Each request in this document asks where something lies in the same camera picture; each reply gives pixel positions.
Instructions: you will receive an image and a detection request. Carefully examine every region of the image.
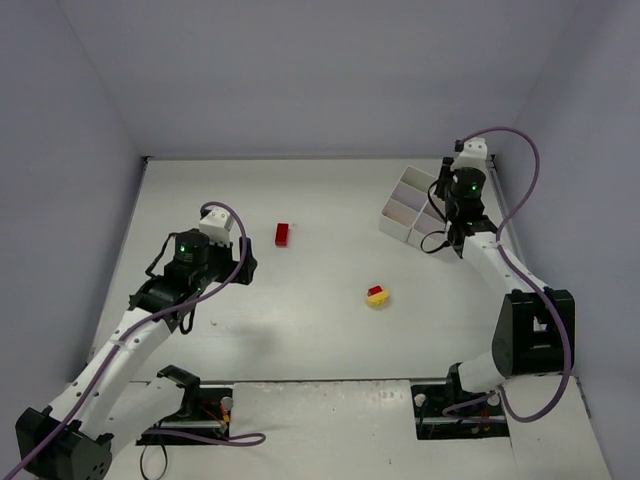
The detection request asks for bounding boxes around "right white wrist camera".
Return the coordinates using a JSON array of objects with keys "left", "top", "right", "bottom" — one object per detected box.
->
[{"left": 452, "top": 137, "right": 488, "bottom": 173}]

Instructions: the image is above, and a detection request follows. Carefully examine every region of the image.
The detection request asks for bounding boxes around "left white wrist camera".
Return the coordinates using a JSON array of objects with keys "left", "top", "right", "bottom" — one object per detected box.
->
[{"left": 198, "top": 206, "right": 234, "bottom": 247}]

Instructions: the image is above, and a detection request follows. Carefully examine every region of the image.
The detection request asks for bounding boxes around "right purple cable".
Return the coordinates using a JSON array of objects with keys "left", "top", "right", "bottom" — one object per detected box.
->
[{"left": 442, "top": 126, "right": 572, "bottom": 422}]

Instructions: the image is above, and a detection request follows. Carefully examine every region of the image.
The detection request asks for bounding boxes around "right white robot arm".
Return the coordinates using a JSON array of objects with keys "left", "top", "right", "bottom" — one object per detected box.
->
[{"left": 435, "top": 157, "right": 575, "bottom": 394}]

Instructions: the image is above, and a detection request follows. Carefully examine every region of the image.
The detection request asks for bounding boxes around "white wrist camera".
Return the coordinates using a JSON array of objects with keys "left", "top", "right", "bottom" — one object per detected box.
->
[
  {"left": 452, "top": 137, "right": 488, "bottom": 173},
  {"left": 198, "top": 206, "right": 234, "bottom": 247}
]

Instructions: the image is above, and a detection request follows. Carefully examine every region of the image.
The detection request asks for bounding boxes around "left white container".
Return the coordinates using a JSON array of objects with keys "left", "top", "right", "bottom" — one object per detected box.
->
[{"left": 378, "top": 166, "right": 436, "bottom": 244}]

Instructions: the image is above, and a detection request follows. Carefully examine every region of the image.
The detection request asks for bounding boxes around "small red lego brick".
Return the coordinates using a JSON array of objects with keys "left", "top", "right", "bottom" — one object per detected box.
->
[{"left": 367, "top": 285, "right": 383, "bottom": 297}]

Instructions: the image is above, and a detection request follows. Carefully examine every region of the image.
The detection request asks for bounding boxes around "white container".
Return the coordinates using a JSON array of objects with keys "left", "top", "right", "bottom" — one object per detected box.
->
[
  {"left": 408, "top": 201, "right": 446, "bottom": 251},
  {"left": 378, "top": 166, "right": 436, "bottom": 244}
]

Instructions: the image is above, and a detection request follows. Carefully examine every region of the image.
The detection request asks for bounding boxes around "right white container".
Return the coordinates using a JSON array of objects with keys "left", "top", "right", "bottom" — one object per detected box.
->
[{"left": 408, "top": 201, "right": 446, "bottom": 251}]

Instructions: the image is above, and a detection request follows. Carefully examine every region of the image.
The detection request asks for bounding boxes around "black strap loop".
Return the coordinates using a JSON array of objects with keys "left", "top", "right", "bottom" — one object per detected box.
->
[{"left": 139, "top": 442, "right": 170, "bottom": 479}]

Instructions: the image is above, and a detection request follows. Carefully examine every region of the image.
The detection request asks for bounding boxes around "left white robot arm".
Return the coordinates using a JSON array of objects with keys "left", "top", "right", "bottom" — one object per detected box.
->
[{"left": 7, "top": 229, "right": 257, "bottom": 479}]

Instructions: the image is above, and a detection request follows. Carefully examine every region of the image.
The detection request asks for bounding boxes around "yellow half-round lego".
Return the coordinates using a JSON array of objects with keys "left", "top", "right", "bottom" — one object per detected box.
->
[{"left": 366, "top": 289, "right": 391, "bottom": 308}]

